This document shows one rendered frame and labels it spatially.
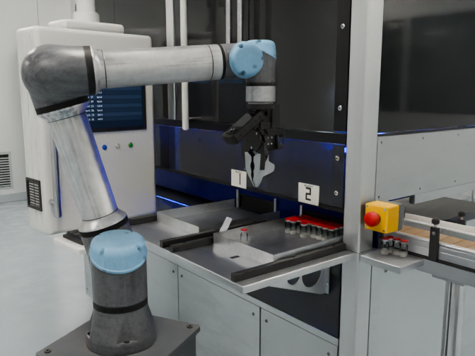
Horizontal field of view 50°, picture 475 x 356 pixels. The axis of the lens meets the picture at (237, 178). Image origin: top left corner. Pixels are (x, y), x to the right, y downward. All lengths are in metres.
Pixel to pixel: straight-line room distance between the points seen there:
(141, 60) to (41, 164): 0.98
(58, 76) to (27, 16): 5.72
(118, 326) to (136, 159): 1.13
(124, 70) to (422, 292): 1.20
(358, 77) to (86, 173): 0.74
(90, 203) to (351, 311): 0.80
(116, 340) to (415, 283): 1.00
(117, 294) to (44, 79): 0.45
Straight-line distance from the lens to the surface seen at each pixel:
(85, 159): 1.17
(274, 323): 1.80
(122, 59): 1.05
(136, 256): 1.08
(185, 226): 1.63
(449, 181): 1.80
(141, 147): 2.15
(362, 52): 1.41
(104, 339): 1.13
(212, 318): 2.11
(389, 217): 1.38
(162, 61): 1.06
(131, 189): 2.14
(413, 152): 1.60
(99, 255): 1.08
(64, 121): 1.16
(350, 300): 1.52
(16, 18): 6.71
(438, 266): 1.46
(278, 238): 1.57
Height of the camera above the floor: 1.33
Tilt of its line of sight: 10 degrees down
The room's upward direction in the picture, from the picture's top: straight up
